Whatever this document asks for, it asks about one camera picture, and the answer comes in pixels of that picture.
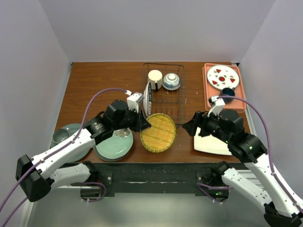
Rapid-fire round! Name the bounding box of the watermelon pattern white plate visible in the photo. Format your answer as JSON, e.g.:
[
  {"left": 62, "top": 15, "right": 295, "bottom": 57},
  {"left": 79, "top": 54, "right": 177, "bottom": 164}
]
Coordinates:
[{"left": 206, "top": 65, "right": 240, "bottom": 90}]

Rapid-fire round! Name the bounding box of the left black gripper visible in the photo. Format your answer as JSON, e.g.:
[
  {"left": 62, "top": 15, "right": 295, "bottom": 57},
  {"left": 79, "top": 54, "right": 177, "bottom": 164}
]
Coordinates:
[{"left": 113, "top": 106, "right": 151, "bottom": 132}]

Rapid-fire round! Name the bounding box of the grey ceramic mug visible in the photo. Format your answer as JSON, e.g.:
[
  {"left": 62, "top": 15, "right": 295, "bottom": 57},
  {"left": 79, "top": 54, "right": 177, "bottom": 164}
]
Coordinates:
[{"left": 52, "top": 129, "right": 69, "bottom": 145}]

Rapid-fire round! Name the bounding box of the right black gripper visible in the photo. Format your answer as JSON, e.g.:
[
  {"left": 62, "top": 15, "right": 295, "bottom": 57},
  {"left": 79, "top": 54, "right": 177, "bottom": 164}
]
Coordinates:
[{"left": 182, "top": 108, "right": 231, "bottom": 143}]

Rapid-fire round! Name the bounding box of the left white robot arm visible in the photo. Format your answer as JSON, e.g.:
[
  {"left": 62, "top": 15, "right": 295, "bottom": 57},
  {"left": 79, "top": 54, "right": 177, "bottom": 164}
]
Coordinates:
[{"left": 16, "top": 100, "right": 151, "bottom": 202}]

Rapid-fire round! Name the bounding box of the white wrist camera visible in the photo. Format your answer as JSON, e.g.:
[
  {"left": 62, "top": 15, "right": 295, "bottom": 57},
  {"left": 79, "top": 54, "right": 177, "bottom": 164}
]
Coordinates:
[
  {"left": 207, "top": 96, "right": 225, "bottom": 117},
  {"left": 125, "top": 90, "right": 144, "bottom": 113}
]

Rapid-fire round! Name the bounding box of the black wire dish rack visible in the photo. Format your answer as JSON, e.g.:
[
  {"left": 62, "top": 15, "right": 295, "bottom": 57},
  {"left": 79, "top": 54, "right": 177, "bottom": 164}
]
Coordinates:
[{"left": 140, "top": 62, "right": 187, "bottom": 125}]

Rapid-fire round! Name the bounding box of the yellow woven bamboo plate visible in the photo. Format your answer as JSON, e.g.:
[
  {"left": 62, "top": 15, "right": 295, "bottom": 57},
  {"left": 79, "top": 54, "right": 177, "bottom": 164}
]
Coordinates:
[{"left": 140, "top": 113, "right": 177, "bottom": 153}]

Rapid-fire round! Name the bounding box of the cream ceramic mug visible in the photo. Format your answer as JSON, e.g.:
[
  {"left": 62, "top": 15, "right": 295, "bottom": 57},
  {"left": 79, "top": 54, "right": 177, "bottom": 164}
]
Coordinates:
[{"left": 148, "top": 70, "right": 163, "bottom": 92}]

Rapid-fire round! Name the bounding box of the dark plate under green plate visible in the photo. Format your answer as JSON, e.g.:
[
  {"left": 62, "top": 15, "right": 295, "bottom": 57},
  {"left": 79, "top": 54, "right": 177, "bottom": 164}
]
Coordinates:
[{"left": 93, "top": 147, "right": 130, "bottom": 162}]

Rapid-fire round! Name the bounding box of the blue floral white bowl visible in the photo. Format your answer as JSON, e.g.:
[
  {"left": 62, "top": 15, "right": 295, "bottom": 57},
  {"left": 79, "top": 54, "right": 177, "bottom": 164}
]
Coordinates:
[{"left": 162, "top": 73, "right": 181, "bottom": 91}]

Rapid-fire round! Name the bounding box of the green plate with flower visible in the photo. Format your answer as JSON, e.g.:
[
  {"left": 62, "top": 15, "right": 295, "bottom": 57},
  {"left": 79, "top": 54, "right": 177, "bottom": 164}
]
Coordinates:
[{"left": 95, "top": 128, "right": 134, "bottom": 158}]

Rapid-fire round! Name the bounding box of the white plate teal lettered rim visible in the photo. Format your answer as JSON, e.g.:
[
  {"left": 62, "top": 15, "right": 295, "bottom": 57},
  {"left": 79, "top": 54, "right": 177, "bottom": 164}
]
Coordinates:
[{"left": 143, "top": 82, "right": 152, "bottom": 117}]

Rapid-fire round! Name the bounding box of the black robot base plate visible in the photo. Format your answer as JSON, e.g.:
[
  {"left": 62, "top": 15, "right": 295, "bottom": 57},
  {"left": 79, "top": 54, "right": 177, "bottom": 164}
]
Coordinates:
[{"left": 80, "top": 163, "right": 230, "bottom": 202}]

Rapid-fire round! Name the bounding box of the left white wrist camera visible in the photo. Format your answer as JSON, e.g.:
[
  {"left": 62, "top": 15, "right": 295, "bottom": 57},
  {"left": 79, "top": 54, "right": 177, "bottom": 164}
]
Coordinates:
[{"left": 125, "top": 90, "right": 144, "bottom": 113}]

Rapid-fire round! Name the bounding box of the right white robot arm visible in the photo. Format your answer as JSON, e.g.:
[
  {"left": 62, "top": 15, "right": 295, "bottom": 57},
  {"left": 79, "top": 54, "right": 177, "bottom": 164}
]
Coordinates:
[{"left": 182, "top": 110, "right": 303, "bottom": 227}]

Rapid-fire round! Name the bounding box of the salmon pink tray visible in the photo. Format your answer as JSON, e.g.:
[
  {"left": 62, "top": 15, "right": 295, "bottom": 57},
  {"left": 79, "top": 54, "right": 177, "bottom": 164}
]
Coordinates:
[{"left": 202, "top": 63, "right": 246, "bottom": 111}]

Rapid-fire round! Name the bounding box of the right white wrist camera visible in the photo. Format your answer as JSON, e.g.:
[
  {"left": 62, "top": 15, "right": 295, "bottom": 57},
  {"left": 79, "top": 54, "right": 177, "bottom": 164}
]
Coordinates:
[{"left": 207, "top": 96, "right": 225, "bottom": 117}]

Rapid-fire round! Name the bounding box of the grey-green round plate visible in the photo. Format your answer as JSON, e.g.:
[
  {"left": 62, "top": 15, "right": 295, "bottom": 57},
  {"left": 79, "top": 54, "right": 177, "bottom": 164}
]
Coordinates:
[{"left": 50, "top": 123, "right": 94, "bottom": 164}]

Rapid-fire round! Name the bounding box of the dark blue cup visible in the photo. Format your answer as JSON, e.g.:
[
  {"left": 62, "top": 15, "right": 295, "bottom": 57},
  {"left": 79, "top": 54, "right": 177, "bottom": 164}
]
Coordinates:
[{"left": 220, "top": 87, "right": 235, "bottom": 104}]

